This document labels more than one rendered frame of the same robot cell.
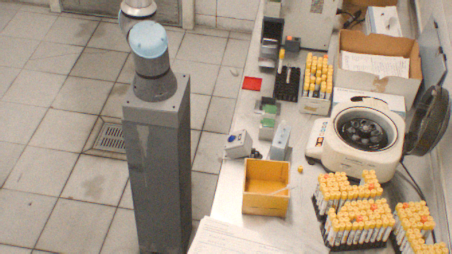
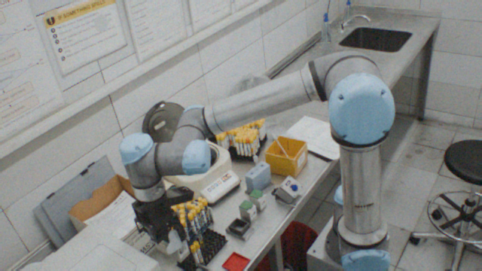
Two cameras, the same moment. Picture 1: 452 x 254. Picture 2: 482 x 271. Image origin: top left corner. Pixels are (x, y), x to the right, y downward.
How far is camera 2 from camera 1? 2.27 m
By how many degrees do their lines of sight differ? 96
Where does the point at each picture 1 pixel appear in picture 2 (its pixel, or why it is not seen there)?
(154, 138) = not seen: hidden behind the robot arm
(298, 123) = (224, 211)
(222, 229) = (324, 150)
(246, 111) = (260, 233)
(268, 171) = (279, 164)
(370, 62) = (114, 232)
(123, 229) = not seen: outside the picture
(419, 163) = not seen: hidden behind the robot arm
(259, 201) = (297, 146)
